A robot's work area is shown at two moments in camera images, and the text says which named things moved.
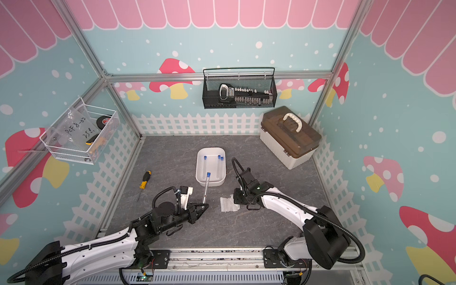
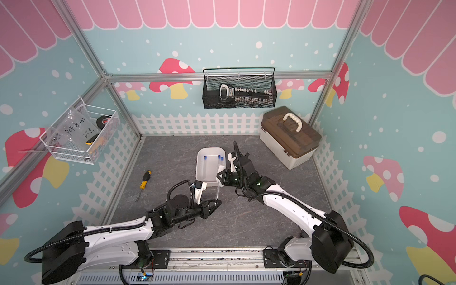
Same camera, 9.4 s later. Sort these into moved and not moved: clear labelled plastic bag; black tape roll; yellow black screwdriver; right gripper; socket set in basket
Moved: right gripper
Not moved: clear labelled plastic bag; black tape roll; yellow black screwdriver; socket set in basket
